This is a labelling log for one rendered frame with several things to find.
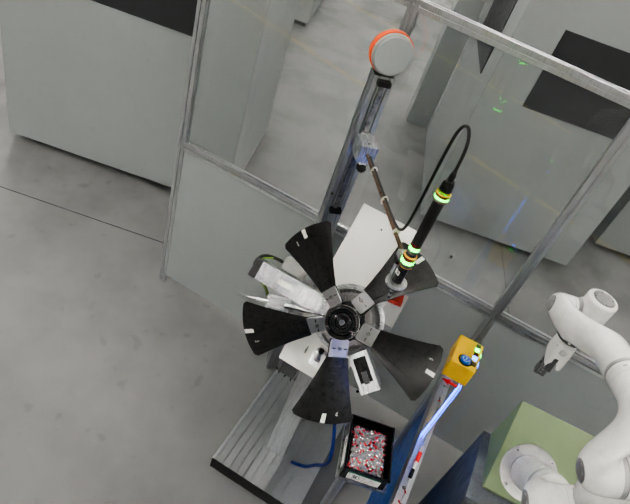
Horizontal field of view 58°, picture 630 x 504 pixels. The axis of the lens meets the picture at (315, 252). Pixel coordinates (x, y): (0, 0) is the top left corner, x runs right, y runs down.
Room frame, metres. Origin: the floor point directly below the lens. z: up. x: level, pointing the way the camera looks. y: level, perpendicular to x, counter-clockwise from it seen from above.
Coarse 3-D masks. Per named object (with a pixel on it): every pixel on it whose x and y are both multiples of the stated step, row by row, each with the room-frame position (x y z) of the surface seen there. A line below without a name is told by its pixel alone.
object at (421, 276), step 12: (396, 252) 1.61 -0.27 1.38; (384, 264) 1.58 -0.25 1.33; (420, 264) 1.55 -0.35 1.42; (384, 276) 1.53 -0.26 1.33; (408, 276) 1.50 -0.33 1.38; (420, 276) 1.50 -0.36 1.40; (432, 276) 1.50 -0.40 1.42; (372, 288) 1.49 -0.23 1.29; (384, 288) 1.47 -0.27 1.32; (408, 288) 1.46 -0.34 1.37; (420, 288) 1.46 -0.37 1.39; (384, 300) 1.42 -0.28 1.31
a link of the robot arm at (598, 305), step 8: (584, 296) 1.27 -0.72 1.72; (592, 296) 1.25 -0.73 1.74; (600, 296) 1.26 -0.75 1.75; (608, 296) 1.28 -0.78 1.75; (584, 304) 1.25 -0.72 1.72; (592, 304) 1.23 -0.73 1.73; (600, 304) 1.23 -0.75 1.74; (608, 304) 1.24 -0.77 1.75; (616, 304) 1.26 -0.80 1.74; (584, 312) 1.23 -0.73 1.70; (592, 312) 1.22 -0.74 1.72; (600, 312) 1.22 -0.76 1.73; (608, 312) 1.22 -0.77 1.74; (600, 320) 1.22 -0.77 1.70
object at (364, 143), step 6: (360, 132) 1.98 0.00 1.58; (366, 132) 1.99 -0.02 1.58; (360, 138) 1.95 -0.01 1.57; (366, 138) 1.96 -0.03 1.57; (372, 138) 1.98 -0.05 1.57; (354, 144) 1.96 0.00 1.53; (360, 144) 1.91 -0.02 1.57; (366, 144) 1.92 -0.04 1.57; (372, 144) 1.93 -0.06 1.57; (354, 150) 1.94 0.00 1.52; (360, 150) 1.89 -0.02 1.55; (366, 150) 1.90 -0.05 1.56; (372, 150) 1.91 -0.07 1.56; (378, 150) 1.92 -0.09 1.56; (354, 156) 1.92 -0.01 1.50; (360, 156) 1.90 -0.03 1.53; (372, 156) 1.91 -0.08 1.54; (366, 162) 1.91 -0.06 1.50
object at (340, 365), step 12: (324, 360) 1.27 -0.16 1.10; (336, 360) 1.30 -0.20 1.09; (324, 372) 1.25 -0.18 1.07; (336, 372) 1.27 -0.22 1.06; (312, 384) 1.20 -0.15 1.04; (324, 384) 1.22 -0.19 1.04; (336, 384) 1.25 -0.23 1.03; (348, 384) 1.28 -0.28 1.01; (312, 396) 1.18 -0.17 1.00; (324, 396) 1.20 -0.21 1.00; (336, 396) 1.23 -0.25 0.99; (348, 396) 1.25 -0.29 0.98; (300, 408) 1.14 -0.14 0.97; (312, 408) 1.16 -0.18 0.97; (324, 408) 1.18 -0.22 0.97; (336, 408) 1.20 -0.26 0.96; (348, 408) 1.23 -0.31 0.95; (312, 420) 1.14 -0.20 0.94; (336, 420) 1.18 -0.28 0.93; (348, 420) 1.20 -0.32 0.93
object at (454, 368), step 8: (464, 336) 1.66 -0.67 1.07; (456, 344) 1.61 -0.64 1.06; (464, 344) 1.62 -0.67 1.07; (472, 344) 1.63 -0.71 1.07; (456, 352) 1.56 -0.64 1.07; (464, 352) 1.58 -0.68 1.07; (472, 352) 1.59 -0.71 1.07; (480, 352) 1.61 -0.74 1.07; (448, 360) 1.55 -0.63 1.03; (456, 360) 1.52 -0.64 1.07; (472, 360) 1.55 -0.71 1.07; (448, 368) 1.51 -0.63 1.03; (456, 368) 1.51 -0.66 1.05; (464, 368) 1.50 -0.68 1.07; (472, 368) 1.51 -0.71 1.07; (448, 376) 1.51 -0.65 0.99; (456, 376) 1.50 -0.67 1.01; (464, 376) 1.50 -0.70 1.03; (464, 384) 1.49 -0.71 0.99
